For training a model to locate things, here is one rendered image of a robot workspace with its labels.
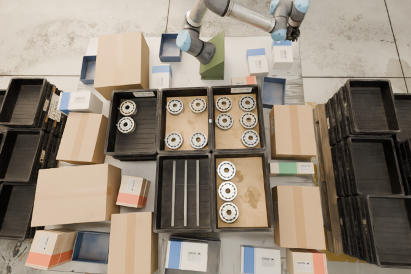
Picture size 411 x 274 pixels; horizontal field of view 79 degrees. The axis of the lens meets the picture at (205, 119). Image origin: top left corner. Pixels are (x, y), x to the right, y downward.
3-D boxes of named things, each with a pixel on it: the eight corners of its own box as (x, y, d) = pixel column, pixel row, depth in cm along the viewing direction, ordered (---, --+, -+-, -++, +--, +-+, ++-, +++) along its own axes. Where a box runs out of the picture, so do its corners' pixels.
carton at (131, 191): (127, 176, 150) (123, 175, 143) (147, 179, 149) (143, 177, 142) (121, 204, 145) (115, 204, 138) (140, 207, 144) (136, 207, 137)
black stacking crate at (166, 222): (161, 158, 149) (157, 153, 138) (211, 156, 147) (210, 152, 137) (158, 230, 136) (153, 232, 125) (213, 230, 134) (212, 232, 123)
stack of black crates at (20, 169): (36, 139, 230) (6, 128, 198) (67, 140, 228) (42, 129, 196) (24, 184, 217) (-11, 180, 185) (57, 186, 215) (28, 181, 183)
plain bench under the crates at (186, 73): (122, 80, 262) (89, 37, 197) (278, 81, 250) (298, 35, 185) (93, 251, 209) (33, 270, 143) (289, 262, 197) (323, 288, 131)
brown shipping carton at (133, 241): (122, 213, 150) (111, 214, 135) (158, 211, 149) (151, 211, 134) (119, 271, 140) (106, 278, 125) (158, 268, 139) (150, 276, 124)
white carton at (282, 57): (271, 45, 183) (273, 37, 175) (287, 45, 182) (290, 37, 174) (272, 69, 177) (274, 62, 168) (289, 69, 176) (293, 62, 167)
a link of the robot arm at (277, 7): (270, 14, 130) (292, 16, 129) (272, -4, 132) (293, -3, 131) (268, 23, 138) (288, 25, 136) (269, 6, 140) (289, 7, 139)
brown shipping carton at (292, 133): (268, 114, 165) (273, 104, 150) (303, 114, 164) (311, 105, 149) (271, 159, 155) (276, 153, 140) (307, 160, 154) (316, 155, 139)
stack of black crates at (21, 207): (24, 185, 217) (2, 181, 195) (57, 186, 215) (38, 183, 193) (10, 235, 204) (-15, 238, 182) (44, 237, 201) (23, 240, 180)
